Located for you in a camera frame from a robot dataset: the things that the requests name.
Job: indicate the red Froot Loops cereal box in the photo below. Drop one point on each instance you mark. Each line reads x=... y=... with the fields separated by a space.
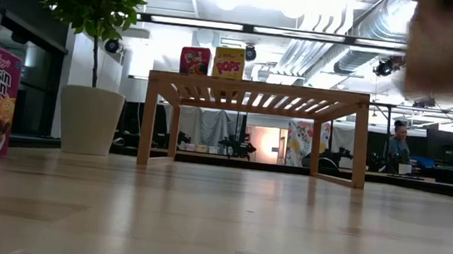
x=195 y=61

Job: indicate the idle black robot arm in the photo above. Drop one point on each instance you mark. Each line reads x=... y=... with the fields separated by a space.
x=336 y=156
x=236 y=146

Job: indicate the wooden slatted shelf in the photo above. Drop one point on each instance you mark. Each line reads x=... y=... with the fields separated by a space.
x=255 y=87

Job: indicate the grey hanging cloth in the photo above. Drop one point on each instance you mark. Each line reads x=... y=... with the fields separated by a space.
x=210 y=125

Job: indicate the colourful floral cloth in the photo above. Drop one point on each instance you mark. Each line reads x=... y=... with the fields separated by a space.
x=298 y=140

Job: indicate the round black ceiling lamp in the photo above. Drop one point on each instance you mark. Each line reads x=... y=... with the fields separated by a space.
x=250 y=53
x=112 y=46
x=384 y=68
x=424 y=102

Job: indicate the green plant in white pot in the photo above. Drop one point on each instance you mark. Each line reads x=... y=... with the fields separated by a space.
x=89 y=122

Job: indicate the person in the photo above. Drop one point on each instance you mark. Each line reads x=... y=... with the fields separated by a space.
x=399 y=145

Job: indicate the dark glass partition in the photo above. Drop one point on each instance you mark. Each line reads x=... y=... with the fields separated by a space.
x=35 y=75

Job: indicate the blue storage bin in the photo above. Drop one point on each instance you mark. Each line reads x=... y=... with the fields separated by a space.
x=422 y=162

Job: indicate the black computer monitor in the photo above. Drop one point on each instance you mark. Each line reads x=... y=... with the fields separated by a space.
x=445 y=146

